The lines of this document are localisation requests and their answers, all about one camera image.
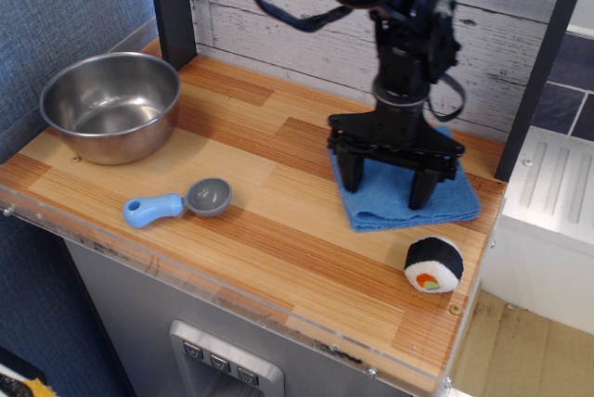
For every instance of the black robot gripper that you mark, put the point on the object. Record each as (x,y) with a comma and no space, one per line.
(397,135)

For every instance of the blue towel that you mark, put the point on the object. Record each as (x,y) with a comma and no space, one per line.
(381,201)

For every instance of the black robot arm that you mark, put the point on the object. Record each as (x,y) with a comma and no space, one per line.
(416,47)

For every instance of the plush sushi roll toy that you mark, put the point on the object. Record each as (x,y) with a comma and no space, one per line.
(434,265)

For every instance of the blue grey plastic scoop spoon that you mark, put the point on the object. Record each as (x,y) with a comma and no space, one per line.
(206,198)

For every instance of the white ribbed sink counter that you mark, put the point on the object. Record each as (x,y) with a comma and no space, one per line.
(541,254)

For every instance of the clear acrylic edge guard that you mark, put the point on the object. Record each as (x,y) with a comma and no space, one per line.
(138,293)

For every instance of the silver dispenser button panel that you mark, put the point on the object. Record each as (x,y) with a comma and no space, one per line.
(210,366)

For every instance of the grey toy fridge cabinet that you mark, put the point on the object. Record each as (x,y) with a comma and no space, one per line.
(319,301)

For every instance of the stainless steel bowl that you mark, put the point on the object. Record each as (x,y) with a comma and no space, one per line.
(114,108)

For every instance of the black yellow object corner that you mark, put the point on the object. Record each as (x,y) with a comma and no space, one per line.
(20,378)

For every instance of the dark grey right post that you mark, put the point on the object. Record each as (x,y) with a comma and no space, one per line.
(551,43)

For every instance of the dark grey post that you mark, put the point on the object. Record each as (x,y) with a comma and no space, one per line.
(176,31)
(551,43)

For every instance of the dark grey left post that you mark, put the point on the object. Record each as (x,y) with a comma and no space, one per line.
(176,31)

